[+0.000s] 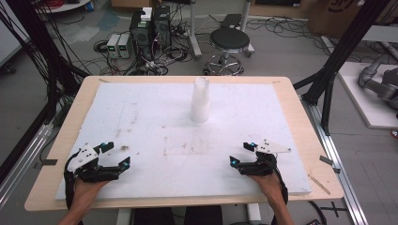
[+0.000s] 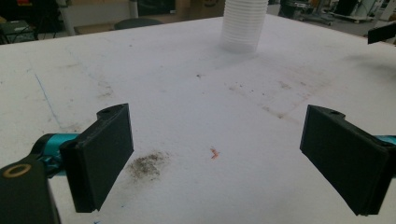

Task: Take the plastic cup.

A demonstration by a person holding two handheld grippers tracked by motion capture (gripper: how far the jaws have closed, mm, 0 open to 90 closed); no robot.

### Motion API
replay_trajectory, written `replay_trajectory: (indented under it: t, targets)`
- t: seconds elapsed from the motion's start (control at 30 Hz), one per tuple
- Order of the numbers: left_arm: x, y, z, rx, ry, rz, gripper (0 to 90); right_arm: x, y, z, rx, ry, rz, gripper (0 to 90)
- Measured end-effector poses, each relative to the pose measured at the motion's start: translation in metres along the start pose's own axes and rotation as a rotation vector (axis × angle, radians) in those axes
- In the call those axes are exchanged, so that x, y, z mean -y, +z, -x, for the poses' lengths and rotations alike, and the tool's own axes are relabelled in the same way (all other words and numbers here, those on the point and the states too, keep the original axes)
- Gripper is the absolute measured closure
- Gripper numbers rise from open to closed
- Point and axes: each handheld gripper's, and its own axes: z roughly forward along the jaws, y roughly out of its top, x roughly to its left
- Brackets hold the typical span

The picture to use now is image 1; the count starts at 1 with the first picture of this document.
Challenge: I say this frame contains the white metal table leg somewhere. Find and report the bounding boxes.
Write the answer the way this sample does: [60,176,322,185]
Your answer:
[187,0,204,60]
[238,0,255,58]

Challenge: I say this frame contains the white foam board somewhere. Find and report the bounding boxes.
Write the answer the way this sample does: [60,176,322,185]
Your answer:
[54,82,314,202]

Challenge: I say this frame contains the cardboard box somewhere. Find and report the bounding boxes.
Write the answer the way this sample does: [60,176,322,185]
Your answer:
[307,0,398,39]

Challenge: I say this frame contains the tangle of floor cables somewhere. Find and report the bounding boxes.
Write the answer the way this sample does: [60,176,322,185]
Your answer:
[92,6,201,77]

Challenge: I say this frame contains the white platform board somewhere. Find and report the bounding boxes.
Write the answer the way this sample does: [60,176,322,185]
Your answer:
[337,60,398,130]

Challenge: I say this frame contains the stack of clear plastic cups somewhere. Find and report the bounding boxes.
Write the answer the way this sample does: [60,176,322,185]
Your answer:
[190,76,211,124]

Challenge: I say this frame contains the black flat device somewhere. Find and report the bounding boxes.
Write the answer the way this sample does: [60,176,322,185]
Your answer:
[220,13,244,30]

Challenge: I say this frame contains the small white box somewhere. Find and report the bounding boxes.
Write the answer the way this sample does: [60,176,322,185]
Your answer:
[140,7,154,23]

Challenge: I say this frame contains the person's black trousers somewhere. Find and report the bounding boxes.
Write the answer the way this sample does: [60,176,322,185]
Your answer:
[133,205,223,225]

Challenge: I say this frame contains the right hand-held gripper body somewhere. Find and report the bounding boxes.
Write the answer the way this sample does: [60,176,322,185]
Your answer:
[237,139,293,177]

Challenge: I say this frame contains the person's right hand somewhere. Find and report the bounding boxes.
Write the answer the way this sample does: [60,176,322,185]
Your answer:
[248,172,284,206]

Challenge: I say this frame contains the black computer tower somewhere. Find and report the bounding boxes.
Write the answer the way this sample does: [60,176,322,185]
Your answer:
[152,5,173,52]
[129,8,155,61]

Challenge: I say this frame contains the person's left hand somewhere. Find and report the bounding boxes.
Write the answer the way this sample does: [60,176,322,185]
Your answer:
[73,178,111,204]

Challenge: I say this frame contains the black metal frame post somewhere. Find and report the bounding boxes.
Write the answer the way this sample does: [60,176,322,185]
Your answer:
[0,0,92,186]
[293,0,388,136]

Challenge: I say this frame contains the aluminium rail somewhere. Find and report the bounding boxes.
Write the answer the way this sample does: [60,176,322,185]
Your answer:
[0,122,54,210]
[300,96,370,225]

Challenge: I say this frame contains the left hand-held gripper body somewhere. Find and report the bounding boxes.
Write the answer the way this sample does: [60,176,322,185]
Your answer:
[64,142,122,185]

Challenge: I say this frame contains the thin wooden stick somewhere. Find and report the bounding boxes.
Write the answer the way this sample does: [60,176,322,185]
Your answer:
[307,172,332,196]

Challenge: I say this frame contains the black round stool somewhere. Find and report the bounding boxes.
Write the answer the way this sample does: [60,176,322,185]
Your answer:
[203,27,252,77]

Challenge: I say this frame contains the light wooden table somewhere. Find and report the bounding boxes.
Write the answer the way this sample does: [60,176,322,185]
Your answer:
[23,74,344,225]

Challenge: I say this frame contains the grey bench power supply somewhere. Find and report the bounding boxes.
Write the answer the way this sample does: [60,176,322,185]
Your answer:
[106,33,122,59]
[117,33,132,60]

